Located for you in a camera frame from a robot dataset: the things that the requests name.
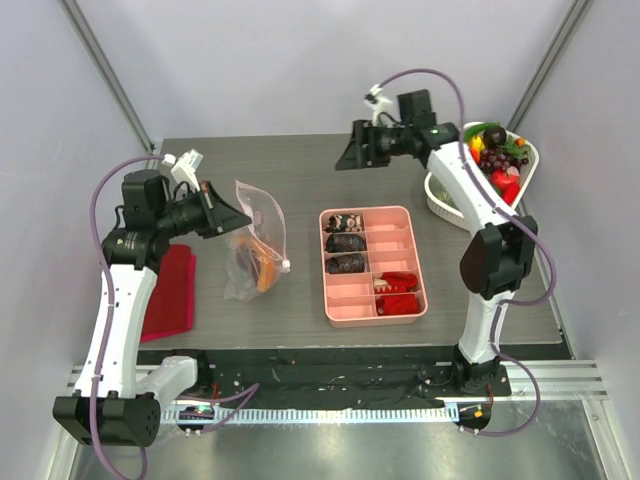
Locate red white rolled sock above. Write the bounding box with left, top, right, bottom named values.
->
left=373, top=272, right=419, bottom=294

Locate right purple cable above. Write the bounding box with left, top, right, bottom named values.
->
left=379, top=68, right=558, bottom=439

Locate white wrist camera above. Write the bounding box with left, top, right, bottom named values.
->
left=161, top=149, right=203, bottom=191
left=364, top=84, right=394, bottom=126

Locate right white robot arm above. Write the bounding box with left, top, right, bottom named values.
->
left=335, top=85, right=538, bottom=395

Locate red folded cloth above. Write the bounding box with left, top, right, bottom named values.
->
left=140, top=244, right=196, bottom=343

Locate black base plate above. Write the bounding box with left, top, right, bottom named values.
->
left=195, top=346, right=512, bottom=411

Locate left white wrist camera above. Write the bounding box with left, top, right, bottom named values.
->
left=161, top=149, right=203, bottom=191

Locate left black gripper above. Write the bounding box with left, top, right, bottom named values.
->
left=155, top=180, right=251, bottom=239

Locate clear pink zip bag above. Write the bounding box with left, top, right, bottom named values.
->
left=224, top=180, right=291, bottom=301

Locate dark rolled sock middle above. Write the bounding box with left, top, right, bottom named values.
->
left=325, top=233, right=367, bottom=253

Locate pink compartment tray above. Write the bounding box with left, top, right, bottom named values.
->
left=319, top=206, right=428, bottom=328

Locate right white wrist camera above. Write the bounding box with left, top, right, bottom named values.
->
left=364, top=84, right=394, bottom=126

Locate red chili pepper toy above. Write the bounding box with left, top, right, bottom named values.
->
left=501, top=182, right=521, bottom=206

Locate white fruit basket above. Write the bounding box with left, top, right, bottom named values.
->
left=424, top=122, right=539, bottom=230

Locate purple grapes toy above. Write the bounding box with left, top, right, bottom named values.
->
left=477, top=149, right=530, bottom=174

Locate dark rolled sock lower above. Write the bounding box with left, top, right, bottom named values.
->
left=325, top=253, right=366, bottom=275

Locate orange papaya slice toy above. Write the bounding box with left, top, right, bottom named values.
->
left=236, top=236, right=276, bottom=293

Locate floral dark rolled sock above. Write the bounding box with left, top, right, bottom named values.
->
left=324, top=213, right=364, bottom=233

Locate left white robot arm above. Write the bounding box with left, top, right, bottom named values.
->
left=52, top=170, right=251, bottom=447

